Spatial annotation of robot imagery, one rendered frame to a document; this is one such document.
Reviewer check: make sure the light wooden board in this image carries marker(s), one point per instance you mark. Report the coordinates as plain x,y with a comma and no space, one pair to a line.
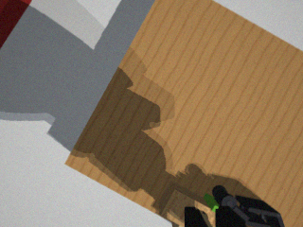
202,97

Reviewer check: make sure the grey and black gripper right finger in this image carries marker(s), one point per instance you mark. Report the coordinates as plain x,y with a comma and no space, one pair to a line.
226,217

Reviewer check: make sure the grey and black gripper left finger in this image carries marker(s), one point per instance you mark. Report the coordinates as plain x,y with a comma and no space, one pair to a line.
193,217

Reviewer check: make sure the small light wooden block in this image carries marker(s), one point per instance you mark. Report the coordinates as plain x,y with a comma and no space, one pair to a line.
174,200

